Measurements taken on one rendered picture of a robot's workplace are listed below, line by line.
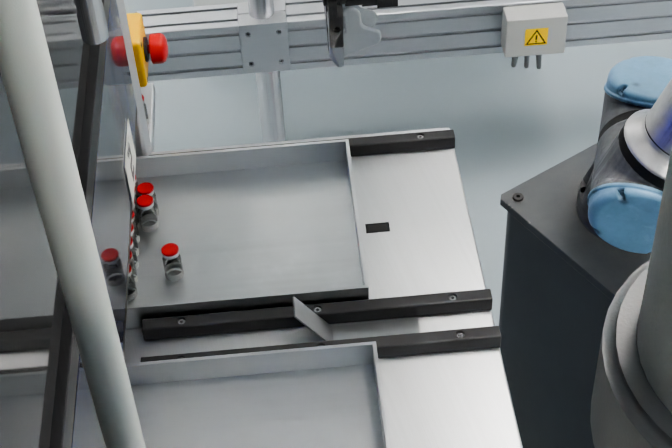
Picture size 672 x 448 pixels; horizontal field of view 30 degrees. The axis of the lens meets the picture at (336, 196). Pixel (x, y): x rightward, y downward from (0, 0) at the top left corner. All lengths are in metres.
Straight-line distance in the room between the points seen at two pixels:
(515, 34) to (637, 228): 1.07
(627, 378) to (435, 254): 1.22
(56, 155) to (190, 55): 1.86
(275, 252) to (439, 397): 0.29
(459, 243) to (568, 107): 1.63
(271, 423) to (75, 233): 0.70
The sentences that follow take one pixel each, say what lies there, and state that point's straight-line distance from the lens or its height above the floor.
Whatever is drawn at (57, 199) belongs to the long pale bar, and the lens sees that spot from 0.68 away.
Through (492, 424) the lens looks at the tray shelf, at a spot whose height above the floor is 0.88.
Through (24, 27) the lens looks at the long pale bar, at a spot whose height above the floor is 1.63.
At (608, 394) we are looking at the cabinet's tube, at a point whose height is 1.73.
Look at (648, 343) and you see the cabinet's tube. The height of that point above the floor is 1.74.
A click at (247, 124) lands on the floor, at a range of 3.08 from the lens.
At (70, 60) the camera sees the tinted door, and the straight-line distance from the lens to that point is 1.19.
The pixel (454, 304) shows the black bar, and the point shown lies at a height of 0.90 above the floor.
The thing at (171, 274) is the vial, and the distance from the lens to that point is 1.50.
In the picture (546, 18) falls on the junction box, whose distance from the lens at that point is 2.48.
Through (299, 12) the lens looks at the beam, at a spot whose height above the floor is 0.55.
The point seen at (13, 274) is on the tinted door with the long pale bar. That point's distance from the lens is 0.89.
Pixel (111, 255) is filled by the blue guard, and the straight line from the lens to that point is 1.27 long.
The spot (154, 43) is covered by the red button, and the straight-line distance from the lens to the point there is 1.65.
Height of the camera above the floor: 1.97
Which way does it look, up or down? 43 degrees down
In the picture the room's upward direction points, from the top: 3 degrees counter-clockwise
